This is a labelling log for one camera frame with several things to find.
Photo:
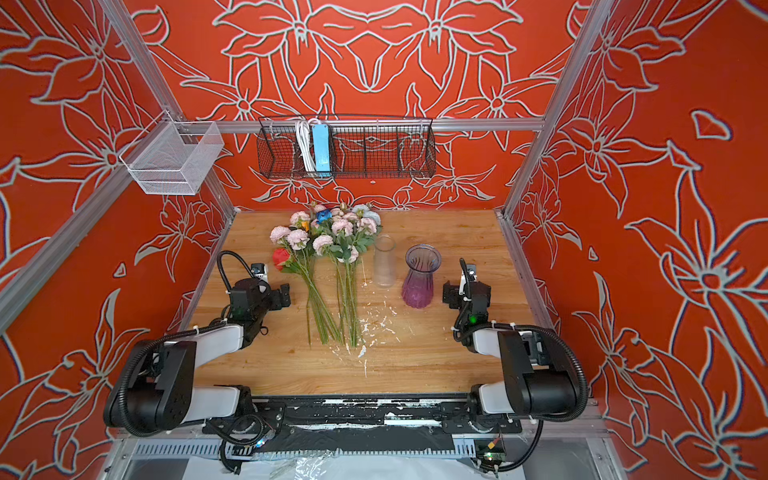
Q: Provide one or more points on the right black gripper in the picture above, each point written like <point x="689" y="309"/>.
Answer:
<point x="453" y="294"/>

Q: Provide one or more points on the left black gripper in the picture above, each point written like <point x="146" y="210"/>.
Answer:
<point x="278" y="297"/>

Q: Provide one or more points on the purple glass fluted vase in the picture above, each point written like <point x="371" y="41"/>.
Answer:
<point x="423" y="261"/>

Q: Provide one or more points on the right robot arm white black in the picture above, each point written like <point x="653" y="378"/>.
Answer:
<point x="542" y="378"/>

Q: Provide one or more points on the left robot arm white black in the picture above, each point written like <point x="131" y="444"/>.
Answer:
<point x="156" y="390"/>

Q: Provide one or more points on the bunch of artificial flowers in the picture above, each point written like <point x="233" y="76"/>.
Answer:
<point x="338" y="236"/>

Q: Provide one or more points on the clear glass cylinder vase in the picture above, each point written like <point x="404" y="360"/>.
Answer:
<point x="384" y="270"/>

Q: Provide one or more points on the light blue box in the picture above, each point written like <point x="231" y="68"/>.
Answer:
<point x="321" y="144"/>

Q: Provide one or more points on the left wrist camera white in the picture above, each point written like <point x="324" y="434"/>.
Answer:
<point x="259" y="271"/>

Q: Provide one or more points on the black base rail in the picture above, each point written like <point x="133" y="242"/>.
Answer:
<point x="420" y="424"/>

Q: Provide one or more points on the white mesh wall basket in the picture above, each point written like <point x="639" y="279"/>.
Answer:
<point x="168" y="162"/>

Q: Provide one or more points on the black wire wall basket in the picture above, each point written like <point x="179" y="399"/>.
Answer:
<point x="361" y="147"/>

